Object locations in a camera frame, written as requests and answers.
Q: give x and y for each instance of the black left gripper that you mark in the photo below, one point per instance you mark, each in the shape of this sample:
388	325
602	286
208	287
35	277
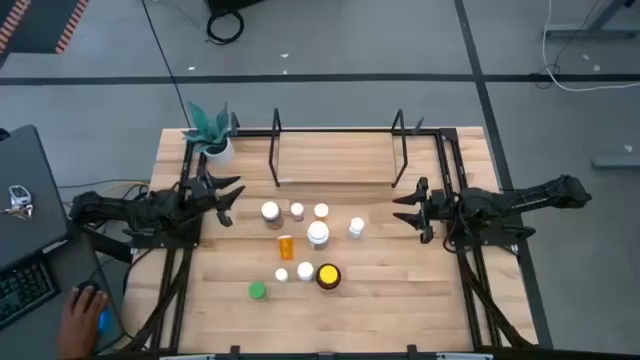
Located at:
200	195

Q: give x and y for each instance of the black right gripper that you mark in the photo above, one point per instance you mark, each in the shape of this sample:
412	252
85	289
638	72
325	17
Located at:
440	207

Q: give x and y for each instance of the white bottle brown label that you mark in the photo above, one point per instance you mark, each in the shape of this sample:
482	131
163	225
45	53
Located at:
270	212

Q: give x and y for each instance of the white bottle blue label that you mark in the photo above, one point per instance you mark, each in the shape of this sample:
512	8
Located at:
356	226

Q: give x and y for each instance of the small pink label bottle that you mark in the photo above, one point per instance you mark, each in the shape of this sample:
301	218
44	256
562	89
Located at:
297	210

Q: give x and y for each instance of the orange pill vial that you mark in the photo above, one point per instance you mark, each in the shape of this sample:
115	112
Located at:
286	247

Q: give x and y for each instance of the orange pill bottle white cap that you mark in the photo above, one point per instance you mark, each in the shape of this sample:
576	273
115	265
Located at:
321	210

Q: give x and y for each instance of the white bottle purple headache label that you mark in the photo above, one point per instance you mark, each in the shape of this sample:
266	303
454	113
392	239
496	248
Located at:
318	232

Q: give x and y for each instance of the small white medicine bottle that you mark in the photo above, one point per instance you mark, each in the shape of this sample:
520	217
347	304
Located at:
281	274

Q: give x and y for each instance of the green cap supplement bottle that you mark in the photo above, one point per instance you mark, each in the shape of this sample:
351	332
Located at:
257	290

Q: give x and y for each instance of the amber bottle yellow cap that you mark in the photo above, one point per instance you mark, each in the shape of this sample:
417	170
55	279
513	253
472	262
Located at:
328	275

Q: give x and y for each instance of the medium white medicine bottle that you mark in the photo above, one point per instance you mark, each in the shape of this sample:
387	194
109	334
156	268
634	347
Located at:
305	270

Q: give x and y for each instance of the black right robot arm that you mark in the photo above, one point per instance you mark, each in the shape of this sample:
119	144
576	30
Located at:
525	197

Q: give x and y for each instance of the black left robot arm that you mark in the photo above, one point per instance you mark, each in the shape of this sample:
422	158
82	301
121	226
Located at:
110	207

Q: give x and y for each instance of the green plant in white pot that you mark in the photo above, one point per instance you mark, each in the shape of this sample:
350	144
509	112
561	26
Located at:
212	135

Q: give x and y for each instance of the black computer mouse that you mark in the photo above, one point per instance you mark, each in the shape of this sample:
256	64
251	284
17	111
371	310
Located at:
86	286

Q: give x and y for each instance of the person's hand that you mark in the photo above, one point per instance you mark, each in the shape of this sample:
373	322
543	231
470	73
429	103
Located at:
80	325

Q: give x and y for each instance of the key fob with keys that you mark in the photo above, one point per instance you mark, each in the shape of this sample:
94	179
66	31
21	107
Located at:
20	197

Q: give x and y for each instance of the grey metal foot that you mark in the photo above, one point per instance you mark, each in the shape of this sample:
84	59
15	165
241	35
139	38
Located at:
615	161

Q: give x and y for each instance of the black keyboard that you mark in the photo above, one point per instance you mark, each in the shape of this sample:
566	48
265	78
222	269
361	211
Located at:
20	295

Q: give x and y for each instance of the black mat orange striped edge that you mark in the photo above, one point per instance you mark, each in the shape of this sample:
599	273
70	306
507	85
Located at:
40	25

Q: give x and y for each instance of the grey metal stand base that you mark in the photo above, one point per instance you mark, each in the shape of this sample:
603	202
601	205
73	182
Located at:
590	31

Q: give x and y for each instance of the black metal table frame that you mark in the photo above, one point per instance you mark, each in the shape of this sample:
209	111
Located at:
250	132

